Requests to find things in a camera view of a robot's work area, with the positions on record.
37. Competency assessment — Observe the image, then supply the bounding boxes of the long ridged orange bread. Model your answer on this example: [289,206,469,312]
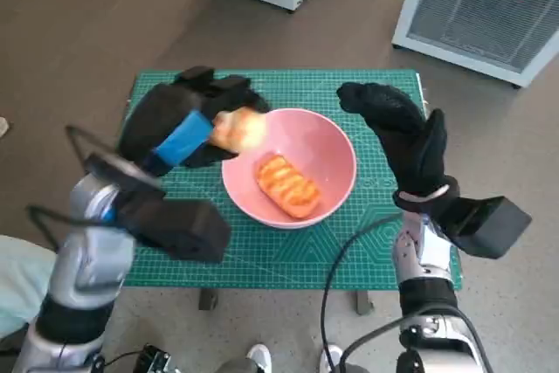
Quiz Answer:
[254,153,322,220]

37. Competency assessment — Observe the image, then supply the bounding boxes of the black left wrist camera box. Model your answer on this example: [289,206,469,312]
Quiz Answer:
[115,191,232,264]

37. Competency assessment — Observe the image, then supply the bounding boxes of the white shoe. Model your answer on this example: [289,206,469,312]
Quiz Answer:
[321,343,344,373]
[246,342,273,373]

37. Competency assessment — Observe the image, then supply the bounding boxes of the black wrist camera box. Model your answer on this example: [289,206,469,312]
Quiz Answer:
[115,191,232,264]
[430,196,533,259]

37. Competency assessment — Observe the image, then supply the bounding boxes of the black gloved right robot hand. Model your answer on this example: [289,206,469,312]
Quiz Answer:
[335,81,450,197]

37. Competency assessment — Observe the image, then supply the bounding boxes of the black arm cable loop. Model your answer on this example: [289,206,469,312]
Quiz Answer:
[25,204,91,254]

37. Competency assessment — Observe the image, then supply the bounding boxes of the black camera cable loop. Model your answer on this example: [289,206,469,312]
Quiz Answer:
[65,125,121,160]

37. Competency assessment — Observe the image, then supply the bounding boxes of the pink bowl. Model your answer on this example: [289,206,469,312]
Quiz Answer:
[221,107,358,229]

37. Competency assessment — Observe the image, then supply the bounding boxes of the large white mesh cabinet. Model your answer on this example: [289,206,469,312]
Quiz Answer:
[391,0,559,88]

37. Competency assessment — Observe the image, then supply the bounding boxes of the green cutting mat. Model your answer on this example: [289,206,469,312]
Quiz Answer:
[121,68,463,291]

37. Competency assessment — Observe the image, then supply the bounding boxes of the dark table leg foot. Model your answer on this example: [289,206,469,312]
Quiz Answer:
[198,288,219,311]
[354,289,376,315]

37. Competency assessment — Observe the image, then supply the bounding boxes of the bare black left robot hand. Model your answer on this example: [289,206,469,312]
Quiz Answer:
[117,66,272,177]

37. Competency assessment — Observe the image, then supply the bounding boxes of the long black robot cable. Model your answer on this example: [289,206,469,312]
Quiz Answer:
[321,215,405,373]

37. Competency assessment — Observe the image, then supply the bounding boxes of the pale green cloth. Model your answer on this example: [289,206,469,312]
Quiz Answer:
[0,234,58,339]

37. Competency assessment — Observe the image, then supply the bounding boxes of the black circuit board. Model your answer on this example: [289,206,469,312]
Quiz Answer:
[133,344,178,373]

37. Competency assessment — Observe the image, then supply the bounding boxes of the round golden bread bun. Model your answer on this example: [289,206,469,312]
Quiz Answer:
[210,105,268,156]

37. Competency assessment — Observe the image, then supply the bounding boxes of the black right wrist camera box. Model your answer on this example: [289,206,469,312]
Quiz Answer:
[430,196,533,259]

